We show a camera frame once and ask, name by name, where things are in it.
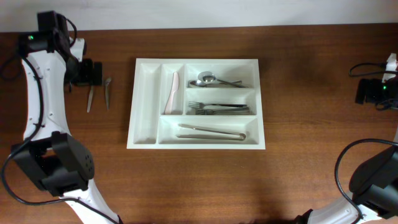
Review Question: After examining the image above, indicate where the white cutlery tray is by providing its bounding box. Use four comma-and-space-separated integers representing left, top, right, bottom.
127, 58, 266, 149

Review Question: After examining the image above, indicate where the pink plastic knife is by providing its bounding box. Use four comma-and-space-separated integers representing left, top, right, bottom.
164, 72, 179, 114

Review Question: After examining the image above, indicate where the metal fork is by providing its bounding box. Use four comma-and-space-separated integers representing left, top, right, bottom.
195, 107, 250, 115
205, 106, 250, 113
188, 101, 247, 109

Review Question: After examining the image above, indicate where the metal spoon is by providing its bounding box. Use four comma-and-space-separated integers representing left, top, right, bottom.
198, 71, 246, 88
187, 80, 242, 88

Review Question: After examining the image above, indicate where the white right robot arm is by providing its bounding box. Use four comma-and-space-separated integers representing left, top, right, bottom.
293, 138, 397, 223

